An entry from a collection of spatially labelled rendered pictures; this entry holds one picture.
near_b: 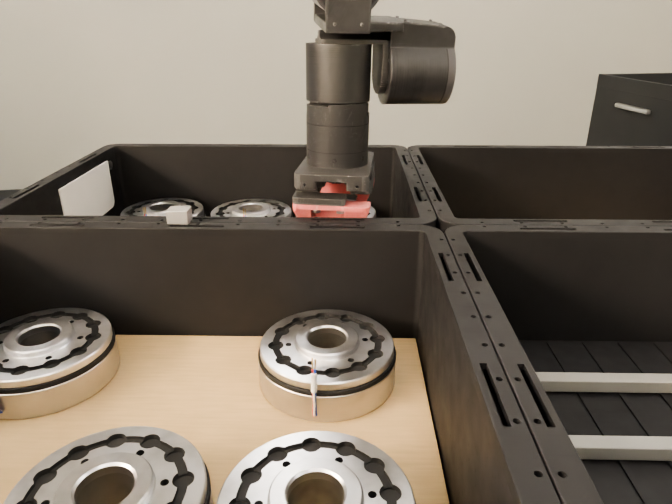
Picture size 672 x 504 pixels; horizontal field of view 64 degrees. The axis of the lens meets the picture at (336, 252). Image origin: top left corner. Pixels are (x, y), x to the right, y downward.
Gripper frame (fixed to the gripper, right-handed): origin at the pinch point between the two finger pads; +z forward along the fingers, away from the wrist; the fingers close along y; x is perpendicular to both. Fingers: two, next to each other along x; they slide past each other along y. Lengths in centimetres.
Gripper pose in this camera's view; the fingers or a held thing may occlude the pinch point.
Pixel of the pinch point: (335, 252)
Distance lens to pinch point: 54.1
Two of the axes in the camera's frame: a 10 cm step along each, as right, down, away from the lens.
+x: -9.9, -0.5, 1.0
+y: 1.1, -3.8, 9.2
